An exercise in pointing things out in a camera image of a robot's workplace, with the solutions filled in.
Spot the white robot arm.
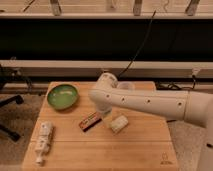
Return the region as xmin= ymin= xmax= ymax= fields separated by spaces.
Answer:
xmin=89 ymin=73 xmax=213 ymax=171

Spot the clear plastic cup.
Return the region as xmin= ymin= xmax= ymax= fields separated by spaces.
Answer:
xmin=117 ymin=82 xmax=135 ymax=90

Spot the green bowl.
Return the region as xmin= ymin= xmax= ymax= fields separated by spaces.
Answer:
xmin=47 ymin=84 xmax=79 ymax=110

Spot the white plastic bottle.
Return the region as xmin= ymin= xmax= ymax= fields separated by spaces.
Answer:
xmin=35 ymin=121 xmax=54 ymax=166

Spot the black hanging cable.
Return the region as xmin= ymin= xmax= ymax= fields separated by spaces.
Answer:
xmin=118 ymin=9 xmax=157 ymax=78

